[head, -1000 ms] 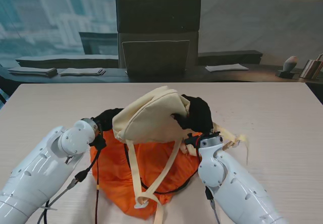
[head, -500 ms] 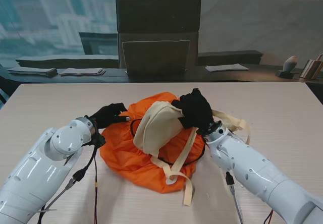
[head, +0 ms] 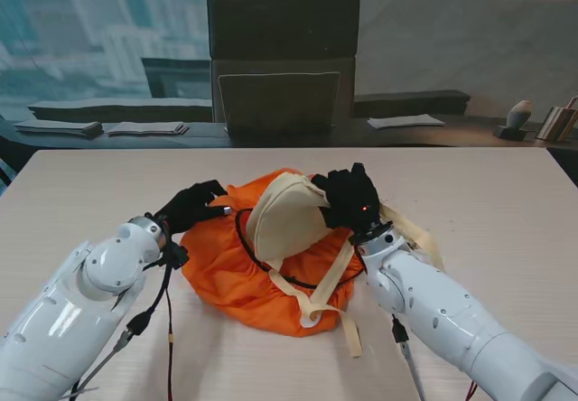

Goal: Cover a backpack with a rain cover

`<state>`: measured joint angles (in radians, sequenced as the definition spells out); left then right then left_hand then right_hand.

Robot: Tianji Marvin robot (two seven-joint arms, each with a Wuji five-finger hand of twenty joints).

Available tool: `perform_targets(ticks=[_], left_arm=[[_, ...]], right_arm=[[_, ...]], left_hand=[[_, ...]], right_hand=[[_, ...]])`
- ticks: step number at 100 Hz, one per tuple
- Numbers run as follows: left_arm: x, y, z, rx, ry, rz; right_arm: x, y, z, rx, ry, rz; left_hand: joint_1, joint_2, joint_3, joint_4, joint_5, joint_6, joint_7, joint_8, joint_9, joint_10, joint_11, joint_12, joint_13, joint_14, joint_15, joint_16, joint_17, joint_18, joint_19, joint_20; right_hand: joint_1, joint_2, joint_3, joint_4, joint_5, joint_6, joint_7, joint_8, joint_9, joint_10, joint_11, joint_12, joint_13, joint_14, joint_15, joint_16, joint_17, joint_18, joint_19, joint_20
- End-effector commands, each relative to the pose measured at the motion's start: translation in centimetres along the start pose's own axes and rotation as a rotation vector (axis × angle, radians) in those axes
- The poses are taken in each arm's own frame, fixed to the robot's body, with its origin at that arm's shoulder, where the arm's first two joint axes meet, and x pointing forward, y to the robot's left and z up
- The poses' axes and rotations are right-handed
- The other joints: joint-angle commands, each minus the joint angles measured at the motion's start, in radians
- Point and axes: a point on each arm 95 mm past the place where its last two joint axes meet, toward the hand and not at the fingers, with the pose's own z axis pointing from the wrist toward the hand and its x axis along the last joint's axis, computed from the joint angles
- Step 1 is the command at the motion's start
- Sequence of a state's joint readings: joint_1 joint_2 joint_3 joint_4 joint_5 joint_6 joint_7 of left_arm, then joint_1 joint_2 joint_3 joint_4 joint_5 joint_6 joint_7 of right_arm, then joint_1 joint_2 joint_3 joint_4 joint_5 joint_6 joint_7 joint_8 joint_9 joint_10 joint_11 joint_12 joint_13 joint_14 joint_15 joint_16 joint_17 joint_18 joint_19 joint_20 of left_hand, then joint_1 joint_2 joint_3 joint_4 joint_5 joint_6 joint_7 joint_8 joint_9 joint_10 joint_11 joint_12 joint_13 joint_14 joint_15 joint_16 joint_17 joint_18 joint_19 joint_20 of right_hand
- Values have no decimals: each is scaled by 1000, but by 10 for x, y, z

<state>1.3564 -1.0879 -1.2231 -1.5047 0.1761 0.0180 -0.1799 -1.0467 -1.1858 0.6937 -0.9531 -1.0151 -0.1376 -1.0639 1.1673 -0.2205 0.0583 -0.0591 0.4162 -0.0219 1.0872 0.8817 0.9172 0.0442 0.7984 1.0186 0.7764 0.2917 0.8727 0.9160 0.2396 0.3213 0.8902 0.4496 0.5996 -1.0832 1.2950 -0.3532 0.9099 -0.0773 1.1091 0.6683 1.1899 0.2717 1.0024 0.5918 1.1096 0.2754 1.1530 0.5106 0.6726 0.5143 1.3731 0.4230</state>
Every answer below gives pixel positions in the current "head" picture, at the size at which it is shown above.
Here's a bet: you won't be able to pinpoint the dark background desk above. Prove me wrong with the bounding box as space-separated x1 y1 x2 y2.
0 114 578 150

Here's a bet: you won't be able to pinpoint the dark office chair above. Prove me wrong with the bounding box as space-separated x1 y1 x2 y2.
206 0 361 145

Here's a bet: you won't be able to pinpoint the cream fabric backpack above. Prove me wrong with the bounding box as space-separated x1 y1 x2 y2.
245 170 446 359

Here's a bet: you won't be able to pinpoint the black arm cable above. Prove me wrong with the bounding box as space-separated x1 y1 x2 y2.
390 314 425 401
71 224 182 401

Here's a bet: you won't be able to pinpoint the orange rain cover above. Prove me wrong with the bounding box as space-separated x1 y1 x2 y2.
180 168 365 339

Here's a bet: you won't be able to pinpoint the copper coloured books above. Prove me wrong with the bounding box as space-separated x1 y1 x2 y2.
536 97 578 143

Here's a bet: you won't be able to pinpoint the red left arm cable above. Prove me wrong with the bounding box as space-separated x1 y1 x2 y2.
164 283 175 401

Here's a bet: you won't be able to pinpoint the thick grey paper stack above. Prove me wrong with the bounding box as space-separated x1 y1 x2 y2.
14 119 103 139

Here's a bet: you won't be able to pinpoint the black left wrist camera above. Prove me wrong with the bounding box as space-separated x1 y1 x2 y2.
169 245 190 269

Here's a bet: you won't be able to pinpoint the white paper sheets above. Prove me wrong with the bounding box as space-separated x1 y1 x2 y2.
367 114 447 130

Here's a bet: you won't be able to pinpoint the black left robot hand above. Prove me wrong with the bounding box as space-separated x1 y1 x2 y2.
153 180 234 235

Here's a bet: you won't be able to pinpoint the thin grey paper stack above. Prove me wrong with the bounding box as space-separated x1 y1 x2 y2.
107 121 190 137

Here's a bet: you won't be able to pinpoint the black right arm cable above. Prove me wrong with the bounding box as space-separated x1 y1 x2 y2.
390 314 425 401

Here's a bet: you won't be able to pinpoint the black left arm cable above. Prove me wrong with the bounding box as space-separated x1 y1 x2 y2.
71 224 182 401

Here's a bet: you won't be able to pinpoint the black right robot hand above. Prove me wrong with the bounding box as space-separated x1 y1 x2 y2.
311 162 381 235

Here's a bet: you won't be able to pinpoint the grey vase on base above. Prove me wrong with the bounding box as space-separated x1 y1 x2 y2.
494 99 537 141

